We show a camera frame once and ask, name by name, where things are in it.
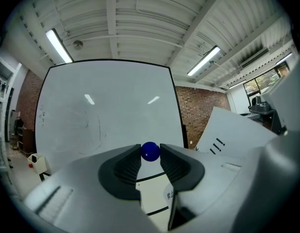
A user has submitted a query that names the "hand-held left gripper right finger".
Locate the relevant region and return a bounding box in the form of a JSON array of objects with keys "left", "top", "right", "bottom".
[{"left": 160, "top": 143, "right": 282, "bottom": 233}]

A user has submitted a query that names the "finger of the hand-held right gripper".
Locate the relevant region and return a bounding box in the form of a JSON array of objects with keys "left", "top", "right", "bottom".
[
  {"left": 269, "top": 51, "right": 300, "bottom": 133},
  {"left": 261, "top": 127, "right": 300, "bottom": 192}
]

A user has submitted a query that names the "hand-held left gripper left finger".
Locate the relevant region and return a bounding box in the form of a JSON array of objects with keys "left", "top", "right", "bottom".
[{"left": 23, "top": 143, "right": 163, "bottom": 233}]

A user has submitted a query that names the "white paper sheet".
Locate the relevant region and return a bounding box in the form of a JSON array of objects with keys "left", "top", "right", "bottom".
[{"left": 163, "top": 106, "right": 280, "bottom": 210}]

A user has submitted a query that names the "round blue magnet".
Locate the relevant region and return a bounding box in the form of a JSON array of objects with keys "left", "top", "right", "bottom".
[{"left": 140, "top": 141, "right": 161, "bottom": 163}]

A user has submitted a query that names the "large black-framed whiteboard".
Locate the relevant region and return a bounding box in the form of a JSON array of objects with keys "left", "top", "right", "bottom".
[{"left": 34, "top": 59, "right": 189, "bottom": 182}]

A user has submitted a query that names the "black machine on desk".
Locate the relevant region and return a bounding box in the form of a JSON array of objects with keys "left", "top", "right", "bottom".
[{"left": 247, "top": 95, "right": 288, "bottom": 135}]

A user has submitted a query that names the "dark framed window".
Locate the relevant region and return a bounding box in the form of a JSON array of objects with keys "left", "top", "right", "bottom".
[{"left": 243, "top": 66, "right": 290, "bottom": 95}]

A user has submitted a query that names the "long ceiling light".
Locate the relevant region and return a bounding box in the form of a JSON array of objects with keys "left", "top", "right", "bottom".
[
  {"left": 228, "top": 79, "right": 248, "bottom": 89},
  {"left": 187, "top": 45, "right": 221, "bottom": 77},
  {"left": 45, "top": 28, "right": 74, "bottom": 64},
  {"left": 275, "top": 52, "right": 293, "bottom": 66}
]

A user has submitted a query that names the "ceiling air conditioner vent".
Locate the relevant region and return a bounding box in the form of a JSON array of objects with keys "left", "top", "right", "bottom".
[{"left": 239, "top": 48, "right": 270, "bottom": 68}]

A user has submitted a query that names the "cream marker holder box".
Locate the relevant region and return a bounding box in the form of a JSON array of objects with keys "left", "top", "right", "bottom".
[{"left": 27, "top": 153, "right": 47, "bottom": 175}]

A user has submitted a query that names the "dark low cabinet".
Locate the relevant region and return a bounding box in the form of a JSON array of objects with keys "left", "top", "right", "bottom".
[{"left": 9, "top": 109, "right": 35, "bottom": 155}]

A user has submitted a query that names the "white storage shelf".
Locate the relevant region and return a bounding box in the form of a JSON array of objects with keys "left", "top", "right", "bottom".
[{"left": 0, "top": 54, "right": 21, "bottom": 171}]

